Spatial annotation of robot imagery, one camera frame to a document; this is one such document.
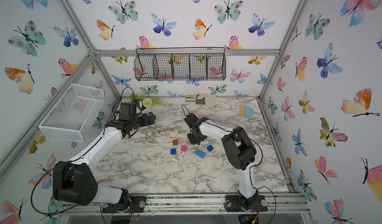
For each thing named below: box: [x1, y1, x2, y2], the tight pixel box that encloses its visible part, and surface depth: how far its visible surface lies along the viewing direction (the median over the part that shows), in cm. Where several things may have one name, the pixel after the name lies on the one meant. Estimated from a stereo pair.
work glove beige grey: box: [184, 92, 217, 106], surface depth 123 cm
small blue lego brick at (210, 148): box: [206, 144, 214, 153], surface depth 94 cm
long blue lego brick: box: [194, 148, 207, 159], surface depth 92 cm
